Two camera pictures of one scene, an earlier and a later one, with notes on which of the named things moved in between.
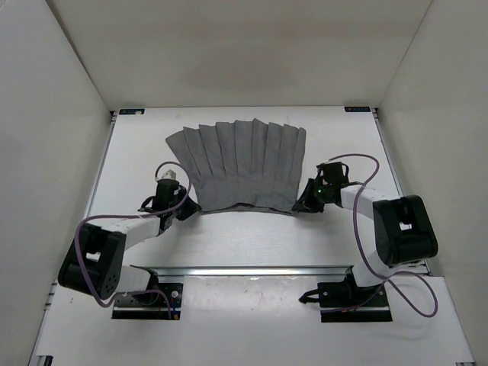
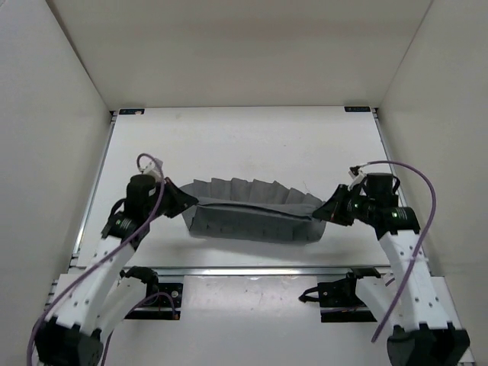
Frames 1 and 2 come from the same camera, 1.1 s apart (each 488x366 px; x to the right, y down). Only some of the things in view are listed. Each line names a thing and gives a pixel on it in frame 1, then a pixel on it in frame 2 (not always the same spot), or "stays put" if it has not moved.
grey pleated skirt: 242,162 to 254,210
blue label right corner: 357,109 stays put
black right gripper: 306,203 to 332,211
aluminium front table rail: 248,271 stays put
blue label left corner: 132,111 stays put
